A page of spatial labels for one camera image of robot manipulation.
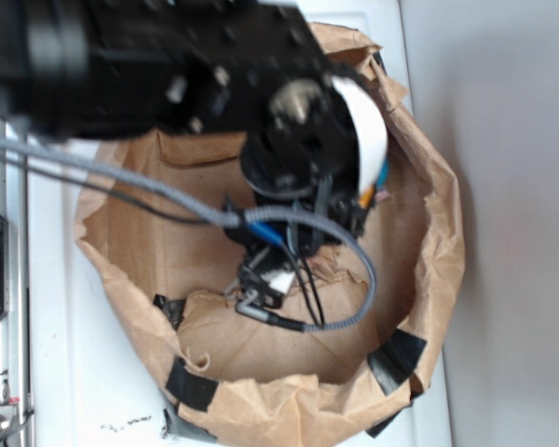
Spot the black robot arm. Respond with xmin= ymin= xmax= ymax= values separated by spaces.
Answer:
xmin=0 ymin=1 xmax=371 ymax=255

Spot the brown paper bag bin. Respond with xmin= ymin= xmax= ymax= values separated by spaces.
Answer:
xmin=73 ymin=20 xmax=466 ymax=447

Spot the white plastic tray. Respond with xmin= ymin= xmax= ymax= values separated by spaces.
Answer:
xmin=27 ymin=1 xmax=453 ymax=446

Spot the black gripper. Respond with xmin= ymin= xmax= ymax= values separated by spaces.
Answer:
xmin=224 ymin=78 xmax=371 ymax=237

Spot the metal frame rail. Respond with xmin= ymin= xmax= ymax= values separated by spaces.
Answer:
xmin=0 ymin=148 xmax=34 ymax=446

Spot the white curved strap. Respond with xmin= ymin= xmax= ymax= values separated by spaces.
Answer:
xmin=330 ymin=74 xmax=391 ymax=196

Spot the grey braided cable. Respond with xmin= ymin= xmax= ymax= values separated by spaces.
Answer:
xmin=0 ymin=130 xmax=378 ymax=334

